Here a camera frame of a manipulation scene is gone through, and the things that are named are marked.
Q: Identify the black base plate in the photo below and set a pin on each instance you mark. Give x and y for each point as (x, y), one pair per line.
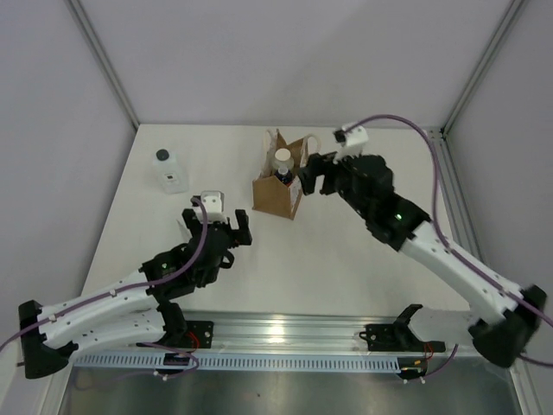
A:
(397, 337)
(179, 349)

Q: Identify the right aluminium frame post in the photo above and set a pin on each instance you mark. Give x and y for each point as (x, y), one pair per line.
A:
(488, 55)

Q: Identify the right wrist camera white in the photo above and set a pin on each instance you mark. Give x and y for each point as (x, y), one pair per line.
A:
(352, 141)

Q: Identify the clear bottle black cap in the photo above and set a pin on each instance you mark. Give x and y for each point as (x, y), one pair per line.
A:
(169, 172)

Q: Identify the right side aluminium rail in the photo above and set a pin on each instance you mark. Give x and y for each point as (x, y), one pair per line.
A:
(461, 224)

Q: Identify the aluminium mounting rail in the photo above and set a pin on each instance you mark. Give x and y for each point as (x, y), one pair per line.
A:
(258, 333)

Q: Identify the aluminium frame post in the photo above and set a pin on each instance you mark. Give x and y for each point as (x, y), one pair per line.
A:
(90, 35)
(488, 55)

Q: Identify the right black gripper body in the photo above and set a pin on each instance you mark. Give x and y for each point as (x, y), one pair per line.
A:
(340, 180)

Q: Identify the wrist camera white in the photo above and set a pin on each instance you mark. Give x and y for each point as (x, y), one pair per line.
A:
(352, 141)
(213, 202)

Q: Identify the left aluminium frame post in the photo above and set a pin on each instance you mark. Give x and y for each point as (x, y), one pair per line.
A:
(90, 35)

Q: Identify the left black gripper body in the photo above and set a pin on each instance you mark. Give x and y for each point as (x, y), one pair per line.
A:
(232, 233)

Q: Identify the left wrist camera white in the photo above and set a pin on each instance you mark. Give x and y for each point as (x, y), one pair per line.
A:
(213, 202)

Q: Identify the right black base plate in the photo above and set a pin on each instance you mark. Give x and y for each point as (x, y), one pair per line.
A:
(397, 337)

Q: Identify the orange bottle blue cap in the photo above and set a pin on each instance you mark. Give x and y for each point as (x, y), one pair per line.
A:
(284, 175)

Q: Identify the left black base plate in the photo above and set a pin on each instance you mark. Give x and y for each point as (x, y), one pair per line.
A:
(179, 349)

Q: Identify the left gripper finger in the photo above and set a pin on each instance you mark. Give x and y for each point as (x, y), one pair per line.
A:
(242, 235)
(192, 223)

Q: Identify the green bottle white cap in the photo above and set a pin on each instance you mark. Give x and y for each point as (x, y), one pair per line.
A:
(282, 159)

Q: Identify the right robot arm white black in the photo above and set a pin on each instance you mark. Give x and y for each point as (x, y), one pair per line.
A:
(503, 316)

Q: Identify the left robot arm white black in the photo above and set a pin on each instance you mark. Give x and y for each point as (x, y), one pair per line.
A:
(140, 308)

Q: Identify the white slotted cable duct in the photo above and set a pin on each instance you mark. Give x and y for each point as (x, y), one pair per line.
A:
(244, 362)

